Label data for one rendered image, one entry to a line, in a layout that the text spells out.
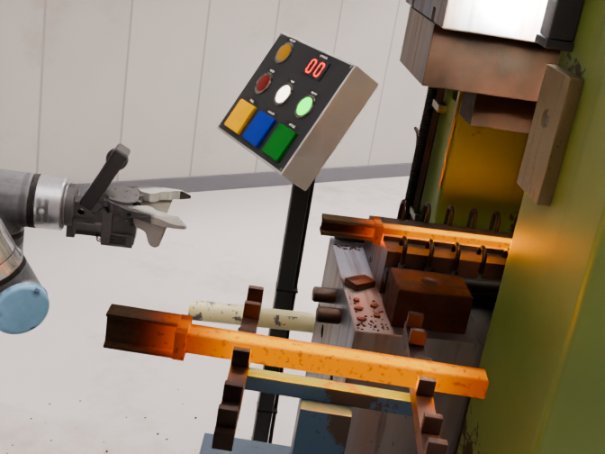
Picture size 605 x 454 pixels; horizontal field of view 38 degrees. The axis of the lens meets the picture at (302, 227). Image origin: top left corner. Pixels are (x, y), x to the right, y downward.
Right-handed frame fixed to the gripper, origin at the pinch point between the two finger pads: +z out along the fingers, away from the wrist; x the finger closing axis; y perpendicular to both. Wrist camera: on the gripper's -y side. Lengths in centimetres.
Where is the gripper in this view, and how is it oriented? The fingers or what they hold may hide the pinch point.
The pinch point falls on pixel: (189, 207)
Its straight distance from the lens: 148.5
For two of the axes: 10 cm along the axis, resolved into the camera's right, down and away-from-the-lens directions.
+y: -1.6, 9.2, 3.5
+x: 0.7, 3.7, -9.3
